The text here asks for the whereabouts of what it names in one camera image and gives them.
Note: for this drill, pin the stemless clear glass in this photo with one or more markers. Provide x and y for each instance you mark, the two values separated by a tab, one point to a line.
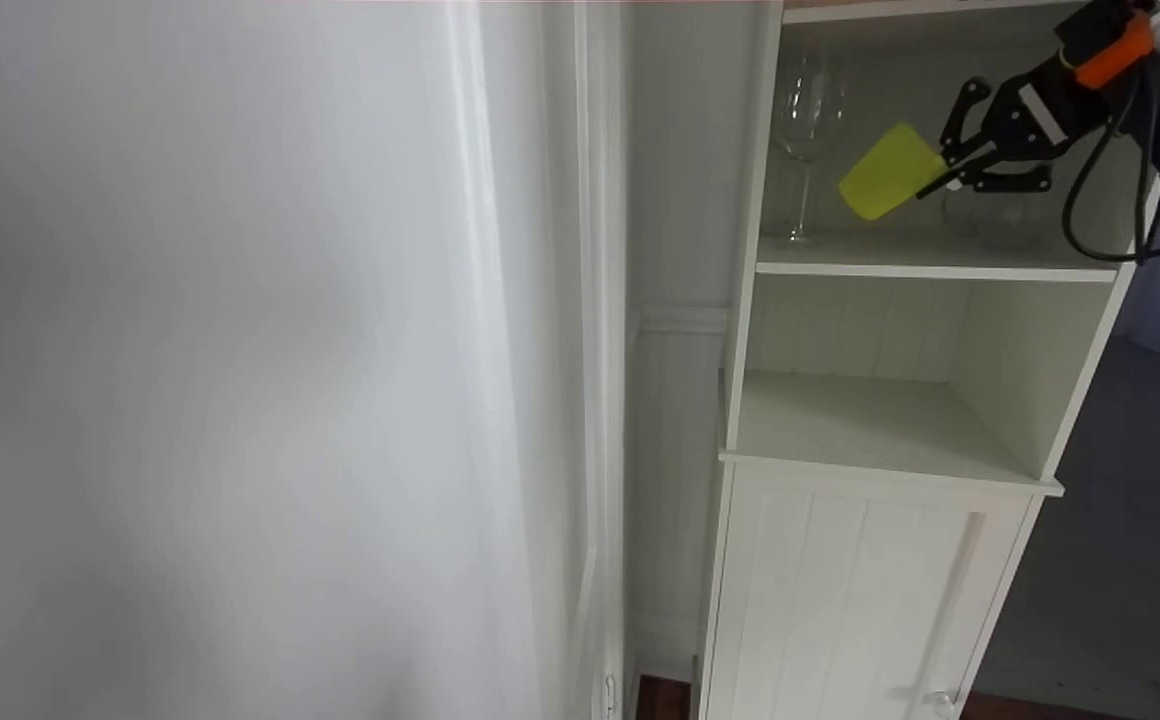
1006	223

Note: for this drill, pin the white shelf cabinet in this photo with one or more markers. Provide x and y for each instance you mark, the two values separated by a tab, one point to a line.
905	350

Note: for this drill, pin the white cabinet door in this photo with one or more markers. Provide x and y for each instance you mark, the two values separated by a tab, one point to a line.
829	582

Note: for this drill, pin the white door handle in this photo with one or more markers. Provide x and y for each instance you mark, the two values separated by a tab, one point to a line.
938	682

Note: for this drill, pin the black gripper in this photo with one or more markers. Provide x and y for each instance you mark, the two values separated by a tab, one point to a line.
1033	118

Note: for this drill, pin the yellow plastic cup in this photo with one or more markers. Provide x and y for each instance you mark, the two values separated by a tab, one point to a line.
888	172

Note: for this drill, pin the clear wine glass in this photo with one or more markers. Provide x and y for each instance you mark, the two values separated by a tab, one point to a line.
811	112

